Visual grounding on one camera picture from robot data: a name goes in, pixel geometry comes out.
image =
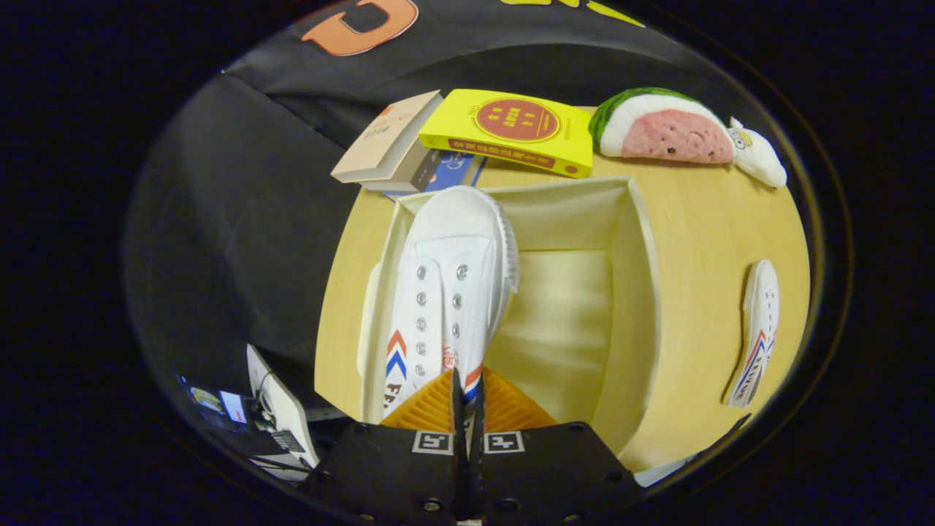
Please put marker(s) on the blue book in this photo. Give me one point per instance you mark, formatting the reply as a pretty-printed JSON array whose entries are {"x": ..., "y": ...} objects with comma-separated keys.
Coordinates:
[{"x": 445, "y": 169}]

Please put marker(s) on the white plush toy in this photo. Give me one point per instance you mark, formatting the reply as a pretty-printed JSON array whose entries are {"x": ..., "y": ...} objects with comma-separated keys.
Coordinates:
[{"x": 760, "y": 157}]

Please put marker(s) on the white canvas shoe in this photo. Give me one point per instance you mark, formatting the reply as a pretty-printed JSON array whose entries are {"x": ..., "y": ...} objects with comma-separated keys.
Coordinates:
[
  {"x": 760, "y": 336},
  {"x": 449, "y": 292}
]

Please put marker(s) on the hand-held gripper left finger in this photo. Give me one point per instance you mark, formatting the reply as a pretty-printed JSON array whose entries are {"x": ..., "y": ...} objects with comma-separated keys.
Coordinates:
[{"x": 457, "y": 413}]

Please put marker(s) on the yellow book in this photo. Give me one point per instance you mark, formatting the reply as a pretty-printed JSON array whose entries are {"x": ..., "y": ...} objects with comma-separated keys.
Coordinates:
[{"x": 511, "y": 128}]

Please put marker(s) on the white laptop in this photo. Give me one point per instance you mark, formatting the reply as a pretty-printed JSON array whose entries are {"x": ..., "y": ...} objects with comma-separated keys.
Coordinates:
[{"x": 281, "y": 409}]

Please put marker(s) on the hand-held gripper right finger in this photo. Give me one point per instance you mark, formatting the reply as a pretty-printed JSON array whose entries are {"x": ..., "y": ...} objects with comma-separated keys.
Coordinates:
[{"x": 476, "y": 416}]

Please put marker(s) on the cream fabric storage box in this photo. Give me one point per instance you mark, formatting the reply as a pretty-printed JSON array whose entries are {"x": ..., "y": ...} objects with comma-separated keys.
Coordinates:
[{"x": 570, "y": 314}]

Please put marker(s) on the watermelon slice plush toy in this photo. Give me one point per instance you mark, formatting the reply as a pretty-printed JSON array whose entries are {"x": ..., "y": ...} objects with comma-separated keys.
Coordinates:
[{"x": 668, "y": 131}]

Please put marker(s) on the beige book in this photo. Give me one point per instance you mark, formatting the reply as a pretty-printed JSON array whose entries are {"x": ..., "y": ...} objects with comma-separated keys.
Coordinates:
[{"x": 387, "y": 139}]

